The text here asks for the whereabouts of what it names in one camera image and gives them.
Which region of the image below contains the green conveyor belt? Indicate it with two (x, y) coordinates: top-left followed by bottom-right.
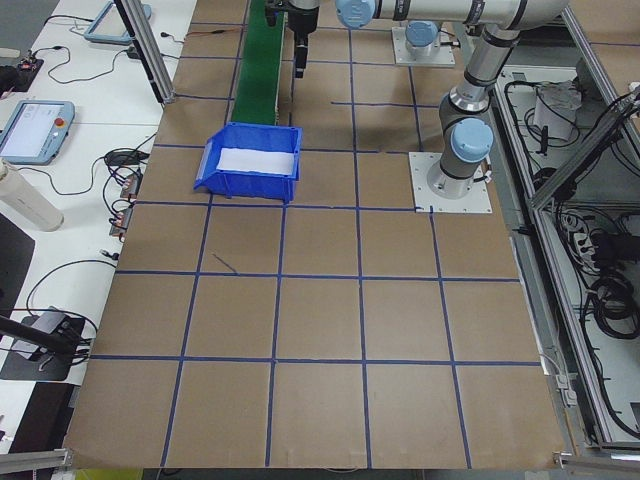
(231, 0), (288, 127)

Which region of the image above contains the white foam pad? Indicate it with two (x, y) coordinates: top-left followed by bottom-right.
(214, 146), (296, 178)

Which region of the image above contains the blue plastic storage bin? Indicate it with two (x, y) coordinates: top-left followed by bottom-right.
(193, 121), (304, 203)

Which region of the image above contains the grey blue teach pendant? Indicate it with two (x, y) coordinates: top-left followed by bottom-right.
(0, 99), (77, 167)
(83, 0), (154, 44)

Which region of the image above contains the white side table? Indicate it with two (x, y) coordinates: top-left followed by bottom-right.
(0, 0), (199, 451)

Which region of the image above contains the small grey junction box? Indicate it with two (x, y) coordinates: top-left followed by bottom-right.
(120, 171), (144, 199)
(108, 206), (134, 241)

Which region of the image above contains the white crumpled container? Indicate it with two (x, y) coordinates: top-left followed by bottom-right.
(533, 81), (583, 143)

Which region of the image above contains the white cardboard tube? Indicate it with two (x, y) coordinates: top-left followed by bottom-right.
(0, 158), (66, 233)

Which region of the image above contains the black flat panel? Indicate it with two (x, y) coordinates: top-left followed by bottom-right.
(0, 211), (38, 322)

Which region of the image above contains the small grey socket box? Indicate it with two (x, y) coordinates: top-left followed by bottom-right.
(554, 371), (579, 407)

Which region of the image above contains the short aluminium extrusion bar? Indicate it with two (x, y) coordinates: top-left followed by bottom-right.
(0, 447), (74, 470)

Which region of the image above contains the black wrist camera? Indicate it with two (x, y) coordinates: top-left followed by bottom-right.
(263, 0), (287, 29)

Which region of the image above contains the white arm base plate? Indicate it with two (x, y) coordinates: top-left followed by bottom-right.
(389, 25), (457, 67)
(407, 151), (494, 216)

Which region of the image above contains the aluminium extrusion post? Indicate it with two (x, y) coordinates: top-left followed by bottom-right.
(113, 0), (177, 105)

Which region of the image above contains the V-shaped metal bar frame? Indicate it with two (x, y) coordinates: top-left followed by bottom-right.
(469, 0), (640, 469)

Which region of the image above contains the black stand base plate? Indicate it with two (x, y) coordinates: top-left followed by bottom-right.
(0, 313), (87, 383)

